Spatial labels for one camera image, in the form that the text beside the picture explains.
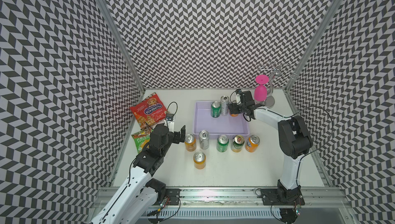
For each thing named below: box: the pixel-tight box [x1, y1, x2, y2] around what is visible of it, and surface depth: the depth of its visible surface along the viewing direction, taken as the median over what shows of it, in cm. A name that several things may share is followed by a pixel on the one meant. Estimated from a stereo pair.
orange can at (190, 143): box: [184, 133, 197, 153], surface depth 85 cm
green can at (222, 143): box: [216, 134, 230, 153], surface depth 84 cm
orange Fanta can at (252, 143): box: [245, 134, 261, 153], surface depth 84 cm
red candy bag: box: [129, 91, 168, 130], surface depth 104 cm
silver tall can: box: [199, 129, 210, 151], surface depth 81 cm
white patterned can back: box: [220, 95, 230, 117], surface depth 98 cm
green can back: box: [210, 100, 221, 118], surface depth 98 cm
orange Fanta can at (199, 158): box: [193, 151, 207, 170], surface depth 78 cm
